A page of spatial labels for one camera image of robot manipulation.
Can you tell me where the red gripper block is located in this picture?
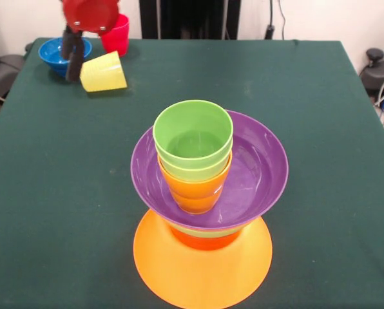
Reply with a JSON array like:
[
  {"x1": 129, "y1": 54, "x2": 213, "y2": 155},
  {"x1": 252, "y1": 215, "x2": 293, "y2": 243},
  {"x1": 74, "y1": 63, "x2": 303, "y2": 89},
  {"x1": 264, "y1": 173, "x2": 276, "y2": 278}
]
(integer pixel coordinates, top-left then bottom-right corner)
[{"x1": 61, "y1": 0, "x2": 120, "y2": 83}]

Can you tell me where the yellow cup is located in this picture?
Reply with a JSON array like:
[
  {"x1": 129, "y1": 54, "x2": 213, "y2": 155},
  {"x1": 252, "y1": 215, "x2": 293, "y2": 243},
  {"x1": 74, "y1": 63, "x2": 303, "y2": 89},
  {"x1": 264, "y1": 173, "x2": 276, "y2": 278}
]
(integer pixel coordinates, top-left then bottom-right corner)
[{"x1": 79, "y1": 50, "x2": 128, "y2": 93}]

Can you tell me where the lime green cup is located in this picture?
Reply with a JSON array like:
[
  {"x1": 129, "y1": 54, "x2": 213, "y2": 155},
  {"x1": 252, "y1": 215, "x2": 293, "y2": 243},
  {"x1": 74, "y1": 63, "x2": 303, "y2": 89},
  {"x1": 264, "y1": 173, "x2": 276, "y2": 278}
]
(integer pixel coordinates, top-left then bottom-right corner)
[{"x1": 156, "y1": 144, "x2": 234, "y2": 182}]

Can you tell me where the orange cup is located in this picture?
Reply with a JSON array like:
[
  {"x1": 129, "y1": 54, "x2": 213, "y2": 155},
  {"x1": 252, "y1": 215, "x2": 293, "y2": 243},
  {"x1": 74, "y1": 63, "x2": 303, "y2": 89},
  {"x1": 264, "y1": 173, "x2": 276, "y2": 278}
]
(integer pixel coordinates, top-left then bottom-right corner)
[{"x1": 158, "y1": 154, "x2": 233, "y2": 215}]

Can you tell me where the light green bowl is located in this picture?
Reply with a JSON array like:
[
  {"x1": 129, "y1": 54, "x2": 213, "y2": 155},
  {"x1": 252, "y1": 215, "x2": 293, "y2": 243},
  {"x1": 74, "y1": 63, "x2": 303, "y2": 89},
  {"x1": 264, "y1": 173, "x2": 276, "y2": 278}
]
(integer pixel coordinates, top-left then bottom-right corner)
[{"x1": 168, "y1": 221, "x2": 250, "y2": 239}]

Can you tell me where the small red-orange bowl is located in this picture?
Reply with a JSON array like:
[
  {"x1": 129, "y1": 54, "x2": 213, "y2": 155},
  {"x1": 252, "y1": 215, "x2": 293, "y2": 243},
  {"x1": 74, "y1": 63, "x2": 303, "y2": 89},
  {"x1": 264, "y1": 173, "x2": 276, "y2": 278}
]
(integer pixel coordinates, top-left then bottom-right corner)
[{"x1": 170, "y1": 229, "x2": 244, "y2": 251}]

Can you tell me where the purple bowl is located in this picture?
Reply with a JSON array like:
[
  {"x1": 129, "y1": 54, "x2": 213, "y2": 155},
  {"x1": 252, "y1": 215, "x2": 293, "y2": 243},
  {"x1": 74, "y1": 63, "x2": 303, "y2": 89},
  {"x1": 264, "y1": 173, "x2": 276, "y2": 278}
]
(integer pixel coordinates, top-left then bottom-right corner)
[{"x1": 130, "y1": 109, "x2": 289, "y2": 230}]

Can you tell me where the large orange bowl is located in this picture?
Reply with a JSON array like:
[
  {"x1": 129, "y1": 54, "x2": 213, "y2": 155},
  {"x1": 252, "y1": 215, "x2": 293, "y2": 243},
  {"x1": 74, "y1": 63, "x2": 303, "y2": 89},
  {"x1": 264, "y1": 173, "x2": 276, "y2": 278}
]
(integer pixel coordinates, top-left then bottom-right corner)
[{"x1": 133, "y1": 209, "x2": 273, "y2": 309}]

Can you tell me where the blue bowl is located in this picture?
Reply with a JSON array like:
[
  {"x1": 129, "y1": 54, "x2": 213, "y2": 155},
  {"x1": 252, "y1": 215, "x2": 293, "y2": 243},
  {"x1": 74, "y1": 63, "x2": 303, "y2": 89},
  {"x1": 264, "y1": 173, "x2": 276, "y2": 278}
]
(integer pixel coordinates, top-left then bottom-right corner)
[{"x1": 38, "y1": 37, "x2": 93, "y2": 79}]

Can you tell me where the red cup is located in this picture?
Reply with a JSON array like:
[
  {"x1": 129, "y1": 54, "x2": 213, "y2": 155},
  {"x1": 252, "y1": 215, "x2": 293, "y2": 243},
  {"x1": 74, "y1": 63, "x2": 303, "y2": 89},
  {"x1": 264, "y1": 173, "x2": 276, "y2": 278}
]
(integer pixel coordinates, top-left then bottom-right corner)
[{"x1": 101, "y1": 13, "x2": 130, "y2": 59}]

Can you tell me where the dark green table cloth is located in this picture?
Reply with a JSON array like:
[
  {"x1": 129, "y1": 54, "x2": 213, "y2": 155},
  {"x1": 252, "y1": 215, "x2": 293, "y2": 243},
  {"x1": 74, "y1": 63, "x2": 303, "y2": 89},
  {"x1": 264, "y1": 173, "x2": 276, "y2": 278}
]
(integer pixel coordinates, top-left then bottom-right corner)
[{"x1": 0, "y1": 37, "x2": 384, "y2": 309}]

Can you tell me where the black wall cable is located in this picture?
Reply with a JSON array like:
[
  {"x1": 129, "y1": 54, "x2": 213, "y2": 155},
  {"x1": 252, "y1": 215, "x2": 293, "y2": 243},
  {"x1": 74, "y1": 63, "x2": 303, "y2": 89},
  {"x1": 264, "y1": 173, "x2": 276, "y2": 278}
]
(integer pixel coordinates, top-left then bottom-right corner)
[{"x1": 264, "y1": 0, "x2": 288, "y2": 40}]

